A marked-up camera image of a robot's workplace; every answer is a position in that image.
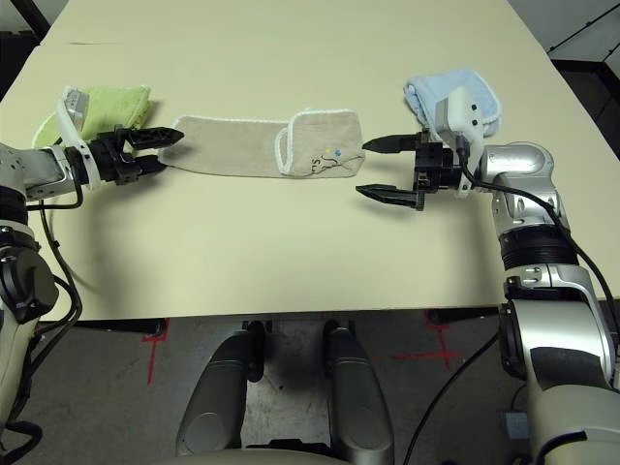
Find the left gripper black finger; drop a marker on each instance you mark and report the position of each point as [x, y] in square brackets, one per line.
[157, 138]
[147, 166]

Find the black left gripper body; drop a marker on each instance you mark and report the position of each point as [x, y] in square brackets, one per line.
[114, 162]

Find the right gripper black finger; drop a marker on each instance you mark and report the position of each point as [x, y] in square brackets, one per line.
[390, 144]
[387, 194]

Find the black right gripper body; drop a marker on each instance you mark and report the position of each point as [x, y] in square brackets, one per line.
[436, 167]

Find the beige towel with white trim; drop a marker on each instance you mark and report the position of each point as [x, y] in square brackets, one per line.
[227, 145]

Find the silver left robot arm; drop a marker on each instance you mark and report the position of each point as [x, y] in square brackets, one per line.
[34, 169]

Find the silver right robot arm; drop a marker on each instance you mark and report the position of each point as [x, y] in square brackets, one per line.
[523, 164]

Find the green folded towel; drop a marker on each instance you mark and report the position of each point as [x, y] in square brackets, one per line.
[116, 104]

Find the light blue folded towel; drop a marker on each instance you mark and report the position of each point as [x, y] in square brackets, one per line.
[426, 89]

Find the black table foot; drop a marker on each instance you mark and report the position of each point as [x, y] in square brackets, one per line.
[445, 315]
[157, 328]

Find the black foam floor mat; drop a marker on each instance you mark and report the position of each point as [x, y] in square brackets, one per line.
[12, 63]

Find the grey robot right leg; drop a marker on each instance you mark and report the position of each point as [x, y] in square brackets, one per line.
[356, 387]

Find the grey robot leg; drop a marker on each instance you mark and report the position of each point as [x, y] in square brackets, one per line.
[213, 387]
[356, 387]

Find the grey robot left leg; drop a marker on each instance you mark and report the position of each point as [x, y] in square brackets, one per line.
[213, 387]

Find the small grey floor adapter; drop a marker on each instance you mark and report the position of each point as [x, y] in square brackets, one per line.
[515, 425]

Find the beige robot waist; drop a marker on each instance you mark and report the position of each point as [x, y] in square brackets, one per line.
[271, 460]

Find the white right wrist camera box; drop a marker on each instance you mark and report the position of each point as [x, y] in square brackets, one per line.
[462, 114]

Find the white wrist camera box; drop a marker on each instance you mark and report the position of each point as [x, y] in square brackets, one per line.
[462, 114]
[77, 104]

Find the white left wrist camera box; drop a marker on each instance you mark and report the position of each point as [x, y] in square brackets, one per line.
[77, 104]

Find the black metal table frame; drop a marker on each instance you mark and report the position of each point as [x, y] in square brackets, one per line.
[36, 17]

